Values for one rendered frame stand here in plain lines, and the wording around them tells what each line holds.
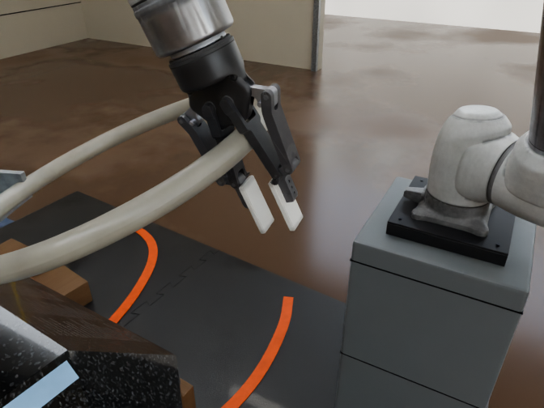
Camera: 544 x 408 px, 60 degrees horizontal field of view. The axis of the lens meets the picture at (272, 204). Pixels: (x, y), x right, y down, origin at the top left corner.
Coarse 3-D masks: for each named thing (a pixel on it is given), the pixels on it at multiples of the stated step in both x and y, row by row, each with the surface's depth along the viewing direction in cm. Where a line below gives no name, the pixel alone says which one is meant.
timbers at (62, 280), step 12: (12, 240) 234; (0, 252) 226; (36, 276) 208; (48, 276) 208; (60, 276) 208; (72, 276) 208; (60, 288) 201; (72, 288) 201; (84, 288) 205; (84, 300) 207
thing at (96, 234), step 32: (128, 128) 86; (64, 160) 83; (224, 160) 50; (32, 192) 79; (160, 192) 46; (192, 192) 48; (96, 224) 45; (128, 224) 45; (0, 256) 47; (32, 256) 45; (64, 256) 45
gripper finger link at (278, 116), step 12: (276, 84) 49; (264, 96) 48; (264, 108) 49; (276, 108) 50; (264, 120) 50; (276, 120) 50; (276, 132) 50; (288, 132) 52; (276, 144) 51; (288, 144) 52; (288, 156) 51; (288, 168) 52
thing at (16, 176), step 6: (0, 174) 78; (6, 174) 78; (12, 174) 77; (18, 174) 77; (24, 174) 78; (0, 180) 79; (6, 180) 78; (12, 180) 78; (18, 180) 78; (24, 180) 78; (0, 186) 79; (6, 186) 79; (0, 192) 80; (12, 210) 76; (6, 216) 75; (0, 222) 74
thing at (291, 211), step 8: (272, 192) 55; (280, 192) 55; (280, 200) 55; (280, 208) 56; (288, 208) 56; (296, 208) 58; (288, 216) 56; (296, 216) 57; (288, 224) 56; (296, 224) 57
